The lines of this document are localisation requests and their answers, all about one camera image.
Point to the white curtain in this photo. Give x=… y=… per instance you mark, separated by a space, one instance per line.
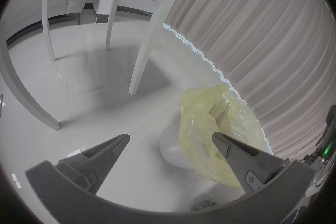
x=262 y=34

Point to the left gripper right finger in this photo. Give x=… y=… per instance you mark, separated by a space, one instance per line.
x=244 y=162

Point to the white trash bin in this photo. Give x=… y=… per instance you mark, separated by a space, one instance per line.
x=170 y=146

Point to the yellow plastic bag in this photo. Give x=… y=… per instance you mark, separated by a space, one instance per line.
x=199 y=112

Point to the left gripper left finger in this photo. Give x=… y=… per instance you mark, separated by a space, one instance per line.
x=105 y=157

